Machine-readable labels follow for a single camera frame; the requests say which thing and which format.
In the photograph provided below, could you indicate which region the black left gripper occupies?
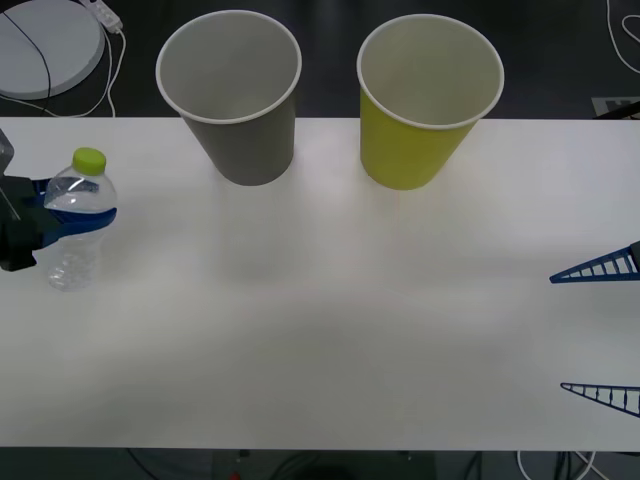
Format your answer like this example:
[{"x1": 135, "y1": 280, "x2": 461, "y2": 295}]
[{"x1": 0, "y1": 174, "x2": 119, "y2": 274}]

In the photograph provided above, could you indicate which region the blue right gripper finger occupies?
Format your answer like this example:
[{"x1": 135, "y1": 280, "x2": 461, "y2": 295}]
[
  {"x1": 559, "y1": 381, "x2": 640, "y2": 419},
  {"x1": 549, "y1": 240, "x2": 640, "y2": 285}
]

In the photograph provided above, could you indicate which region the clear bottle with green cap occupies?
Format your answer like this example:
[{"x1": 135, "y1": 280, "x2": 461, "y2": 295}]
[{"x1": 42, "y1": 147, "x2": 119, "y2": 292}]

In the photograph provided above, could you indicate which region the round white disc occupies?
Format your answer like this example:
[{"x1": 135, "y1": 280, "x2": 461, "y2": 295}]
[{"x1": 0, "y1": 2, "x2": 107, "y2": 100}]

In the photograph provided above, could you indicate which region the grey floor outlet plate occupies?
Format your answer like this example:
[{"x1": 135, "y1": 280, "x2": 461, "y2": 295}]
[{"x1": 591, "y1": 95, "x2": 640, "y2": 121}]

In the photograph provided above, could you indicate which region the grey plastic bin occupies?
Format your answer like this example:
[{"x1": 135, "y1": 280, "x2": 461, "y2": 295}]
[{"x1": 155, "y1": 10, "x2": 303, "y2": 187}]

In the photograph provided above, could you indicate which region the white power strip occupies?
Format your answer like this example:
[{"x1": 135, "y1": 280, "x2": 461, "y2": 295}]
[{"x1": 79, "y1": 0, "x2": 124, "y2": 34}]

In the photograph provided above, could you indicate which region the yellow-green plastic bin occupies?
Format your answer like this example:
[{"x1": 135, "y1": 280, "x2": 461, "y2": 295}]
[{"x1": 356, "y1": 13, "x2": 505, "y2": 191}]

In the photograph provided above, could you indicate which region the white cable under table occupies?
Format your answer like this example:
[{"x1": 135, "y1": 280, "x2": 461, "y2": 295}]
[{"x1": 516, "y1": 448, "x2": 609, "y2": 480}]

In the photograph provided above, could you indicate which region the thin black cable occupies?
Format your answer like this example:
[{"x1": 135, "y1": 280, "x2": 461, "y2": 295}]
[{"x1": 0, "y1": 9, "x2": 54, "y2": 99}]

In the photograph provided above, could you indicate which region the white power strip cable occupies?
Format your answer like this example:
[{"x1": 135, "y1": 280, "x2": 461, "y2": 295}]
[{"x1": 74, "y1": 28, "x2": 127, "y2": 119}]

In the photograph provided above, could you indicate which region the white looped cable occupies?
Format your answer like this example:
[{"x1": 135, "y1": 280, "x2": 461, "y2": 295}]
[{"x1": 606, "y1": 0, "x2": 640, "y2": 74}]

